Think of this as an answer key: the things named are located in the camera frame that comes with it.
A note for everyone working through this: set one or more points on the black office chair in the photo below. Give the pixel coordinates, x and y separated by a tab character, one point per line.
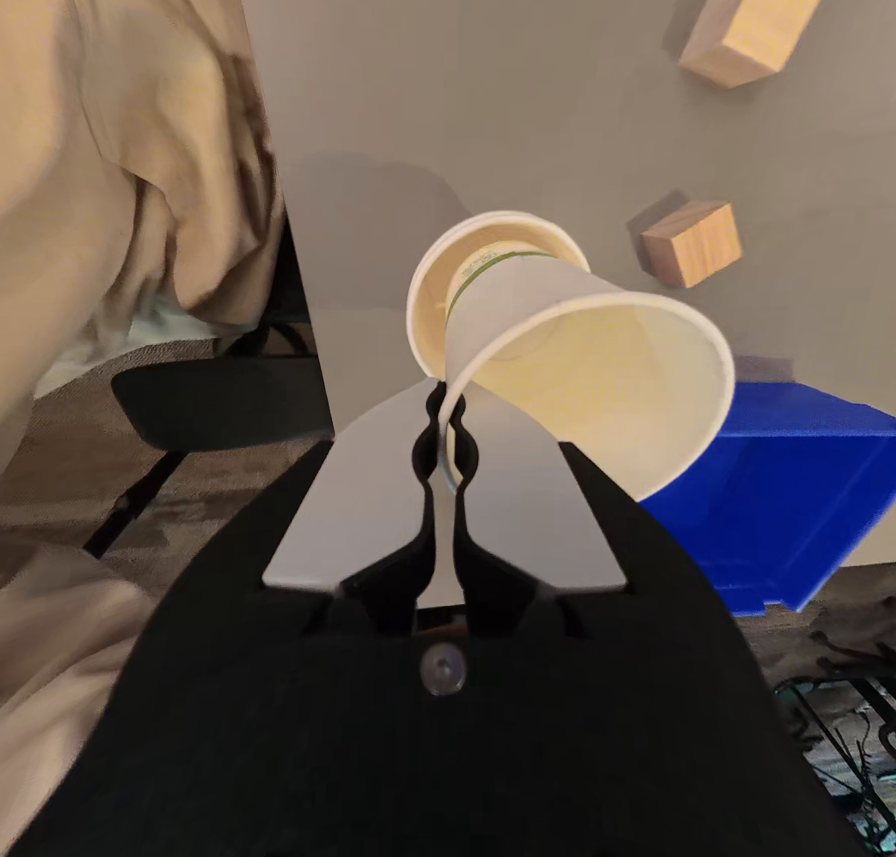
224	402

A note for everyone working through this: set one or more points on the wooden cube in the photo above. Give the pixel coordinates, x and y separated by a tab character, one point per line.
696	248
756	24

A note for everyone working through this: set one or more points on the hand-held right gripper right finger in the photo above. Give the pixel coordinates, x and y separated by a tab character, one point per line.
539	521

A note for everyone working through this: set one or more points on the white paper cup green stripe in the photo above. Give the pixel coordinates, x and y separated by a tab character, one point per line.
428	332
410	311
616	381

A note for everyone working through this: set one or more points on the person's beige sweatshirt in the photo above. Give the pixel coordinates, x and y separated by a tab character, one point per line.
105	136

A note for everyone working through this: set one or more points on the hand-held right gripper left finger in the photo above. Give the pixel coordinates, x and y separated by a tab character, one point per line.
350	514

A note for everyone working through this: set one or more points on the blue plastic bin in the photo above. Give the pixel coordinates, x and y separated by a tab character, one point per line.
770	507

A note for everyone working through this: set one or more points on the person's beige trousers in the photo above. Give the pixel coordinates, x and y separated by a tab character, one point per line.
56	661

